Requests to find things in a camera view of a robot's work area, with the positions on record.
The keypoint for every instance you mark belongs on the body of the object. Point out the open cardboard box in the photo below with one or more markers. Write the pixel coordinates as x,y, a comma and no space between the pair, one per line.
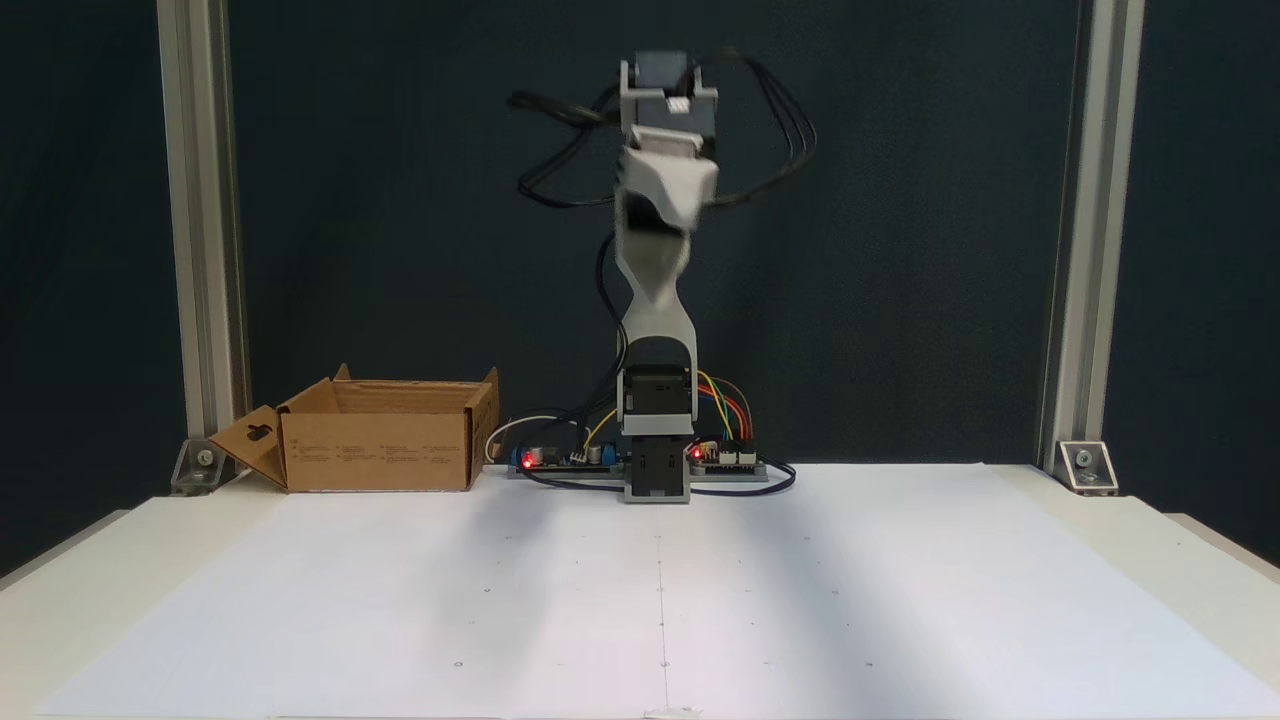
375,450

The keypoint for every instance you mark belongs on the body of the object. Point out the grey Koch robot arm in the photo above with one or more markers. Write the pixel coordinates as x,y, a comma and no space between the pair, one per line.
658,320

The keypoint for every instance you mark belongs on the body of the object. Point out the aluminium frame post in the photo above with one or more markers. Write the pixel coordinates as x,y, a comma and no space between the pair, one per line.
200,220
1095,220

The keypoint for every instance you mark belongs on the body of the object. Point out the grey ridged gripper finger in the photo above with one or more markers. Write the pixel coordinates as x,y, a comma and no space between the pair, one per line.
675,180

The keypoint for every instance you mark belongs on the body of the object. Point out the blue circuit board red LED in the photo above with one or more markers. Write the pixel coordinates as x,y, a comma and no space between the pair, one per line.
560,458

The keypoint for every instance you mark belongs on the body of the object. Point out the metal corner bracket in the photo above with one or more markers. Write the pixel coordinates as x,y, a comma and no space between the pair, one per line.
198,465
1087,465

